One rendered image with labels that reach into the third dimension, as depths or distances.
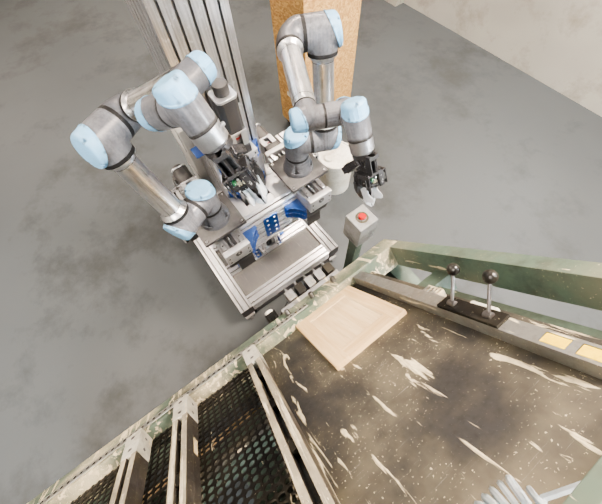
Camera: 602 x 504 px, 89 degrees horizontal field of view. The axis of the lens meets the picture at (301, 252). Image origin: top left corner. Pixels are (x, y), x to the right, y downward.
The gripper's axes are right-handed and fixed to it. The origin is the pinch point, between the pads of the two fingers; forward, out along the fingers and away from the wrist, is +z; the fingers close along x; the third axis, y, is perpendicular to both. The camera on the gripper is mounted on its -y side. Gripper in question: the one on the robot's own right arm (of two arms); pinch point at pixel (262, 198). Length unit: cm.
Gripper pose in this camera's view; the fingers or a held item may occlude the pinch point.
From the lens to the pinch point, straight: 86.7
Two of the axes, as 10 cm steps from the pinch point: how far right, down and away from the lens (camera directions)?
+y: 2.2, 7.0, -6.8
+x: 8.7, -4.6, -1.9
